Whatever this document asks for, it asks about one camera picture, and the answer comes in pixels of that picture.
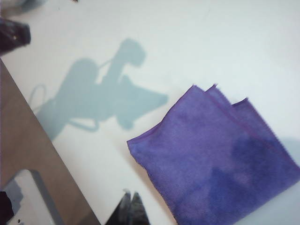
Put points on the white robot base platform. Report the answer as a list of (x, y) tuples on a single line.
[(30, 201)]

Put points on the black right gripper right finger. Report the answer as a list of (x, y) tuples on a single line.
[(139, 212)]

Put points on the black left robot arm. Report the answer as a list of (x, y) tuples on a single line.
[(14, 35)]

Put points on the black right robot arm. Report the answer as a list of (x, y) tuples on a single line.
[(4, 204)]

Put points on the purple microfiber cloth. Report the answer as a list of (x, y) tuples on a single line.
[(211, 159)]

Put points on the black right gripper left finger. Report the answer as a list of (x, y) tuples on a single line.
[(122, 211)]

